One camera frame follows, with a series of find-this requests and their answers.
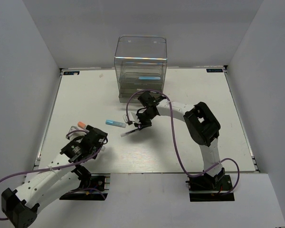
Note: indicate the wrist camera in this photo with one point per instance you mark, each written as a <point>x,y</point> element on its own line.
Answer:
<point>131,118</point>
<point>72,130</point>

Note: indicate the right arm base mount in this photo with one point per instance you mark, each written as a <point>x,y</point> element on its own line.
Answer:
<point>201,191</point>

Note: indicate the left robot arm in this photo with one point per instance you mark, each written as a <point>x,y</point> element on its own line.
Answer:
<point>65,175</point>

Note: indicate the right blue corner label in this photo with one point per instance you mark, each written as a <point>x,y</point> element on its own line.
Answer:
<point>214,70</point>

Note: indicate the orange capped highlighter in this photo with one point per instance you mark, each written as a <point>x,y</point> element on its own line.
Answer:
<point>82,125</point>

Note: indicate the blue capped highlighter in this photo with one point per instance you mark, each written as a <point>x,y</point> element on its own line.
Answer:
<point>115,123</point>

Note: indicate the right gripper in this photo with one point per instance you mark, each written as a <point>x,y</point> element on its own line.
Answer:
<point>142,124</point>

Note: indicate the purple gel pen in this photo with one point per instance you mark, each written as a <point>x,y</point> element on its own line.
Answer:
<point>129,132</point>

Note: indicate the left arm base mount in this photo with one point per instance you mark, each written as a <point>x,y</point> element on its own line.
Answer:
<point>96,188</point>

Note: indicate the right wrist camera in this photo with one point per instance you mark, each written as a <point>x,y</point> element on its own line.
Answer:
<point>131,118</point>

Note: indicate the clear acrylic drawer organizer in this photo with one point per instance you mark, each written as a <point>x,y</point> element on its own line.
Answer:
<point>136,56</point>

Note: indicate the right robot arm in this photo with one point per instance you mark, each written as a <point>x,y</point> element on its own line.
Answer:
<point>202,125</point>

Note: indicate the blue corner label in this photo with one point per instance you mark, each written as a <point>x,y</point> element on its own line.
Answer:
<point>214,70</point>
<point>71,73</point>

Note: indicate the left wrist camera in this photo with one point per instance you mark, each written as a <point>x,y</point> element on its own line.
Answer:
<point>72,130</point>

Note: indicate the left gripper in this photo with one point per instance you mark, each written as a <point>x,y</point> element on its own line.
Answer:
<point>98,147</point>

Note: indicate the left blue corner label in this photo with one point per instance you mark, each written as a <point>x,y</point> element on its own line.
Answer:
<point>71,73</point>

